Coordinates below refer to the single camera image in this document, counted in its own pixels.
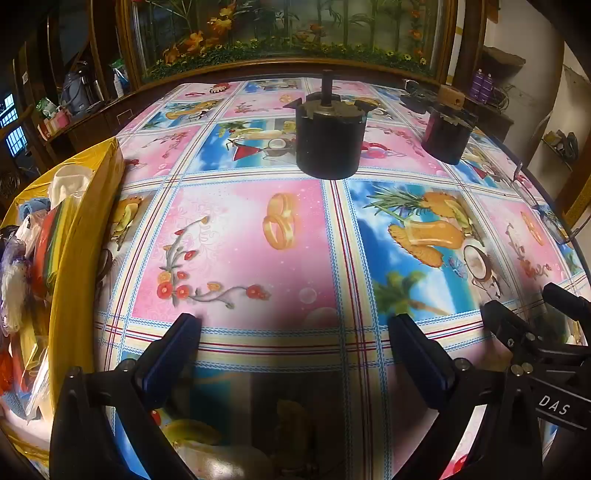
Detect printed tablecloth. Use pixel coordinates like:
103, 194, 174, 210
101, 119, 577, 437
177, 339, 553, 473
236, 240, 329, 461
95, 78, 585, 480

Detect red plastic bag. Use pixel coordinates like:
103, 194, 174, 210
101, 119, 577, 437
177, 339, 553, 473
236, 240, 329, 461
0, 355, 17, 402

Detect pink box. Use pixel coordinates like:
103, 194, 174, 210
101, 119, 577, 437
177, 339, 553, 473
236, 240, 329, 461
39, 111, 70, 134

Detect white plastic bag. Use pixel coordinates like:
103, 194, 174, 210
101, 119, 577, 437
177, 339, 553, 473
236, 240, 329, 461
0, 249, 35, 337

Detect small black cylinder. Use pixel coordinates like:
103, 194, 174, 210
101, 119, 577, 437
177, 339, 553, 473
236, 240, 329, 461
401, 79, 444, 114

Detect white cloth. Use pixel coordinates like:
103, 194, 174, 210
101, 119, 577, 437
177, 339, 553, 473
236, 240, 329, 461
48, 164, 95, 208

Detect white spray bottle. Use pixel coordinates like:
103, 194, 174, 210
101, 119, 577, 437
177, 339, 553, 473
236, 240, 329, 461
110, 60, 127, 99

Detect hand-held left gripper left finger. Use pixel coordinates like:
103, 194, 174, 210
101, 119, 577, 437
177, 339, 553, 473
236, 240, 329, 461
50, 313, 204, 480

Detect black cylinder with shaft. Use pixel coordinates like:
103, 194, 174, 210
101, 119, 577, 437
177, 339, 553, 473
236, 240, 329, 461
283, 69, 378, 178

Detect black cylinder with tan cap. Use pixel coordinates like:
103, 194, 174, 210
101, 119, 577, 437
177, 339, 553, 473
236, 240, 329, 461
421, 85, 478, 165

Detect blue grey backpack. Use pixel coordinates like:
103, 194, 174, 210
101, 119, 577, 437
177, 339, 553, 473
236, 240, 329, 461
60, 62, 105, 116

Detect yellow taped foam box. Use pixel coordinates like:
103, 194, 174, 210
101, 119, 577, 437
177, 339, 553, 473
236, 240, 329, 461
0, 137, 125, 467

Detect blue lit barred window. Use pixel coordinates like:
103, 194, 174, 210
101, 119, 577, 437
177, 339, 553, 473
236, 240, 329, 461
0, 92, 26, 158

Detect wire frame eyeglasses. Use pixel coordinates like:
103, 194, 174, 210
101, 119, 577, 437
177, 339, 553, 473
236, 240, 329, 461
512, 159, 583, 245

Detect red green yellow sponge pack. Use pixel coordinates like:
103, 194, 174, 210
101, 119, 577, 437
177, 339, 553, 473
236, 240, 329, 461
30, 205, 77, 296

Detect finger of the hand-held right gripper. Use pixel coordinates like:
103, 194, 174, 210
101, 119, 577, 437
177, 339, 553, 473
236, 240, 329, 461
543, 283, 591, 324
481, 300, 546, 377

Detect brown cardboard piece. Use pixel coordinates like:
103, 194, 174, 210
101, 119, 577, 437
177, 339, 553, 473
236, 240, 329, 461
482, 46, 527, 68

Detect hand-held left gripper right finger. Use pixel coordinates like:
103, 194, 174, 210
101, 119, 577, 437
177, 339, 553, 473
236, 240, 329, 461
389, 313, 543, 480

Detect wooden wall cabinet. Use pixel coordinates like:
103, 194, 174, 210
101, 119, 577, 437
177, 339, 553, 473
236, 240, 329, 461
14, 0, 518, 153

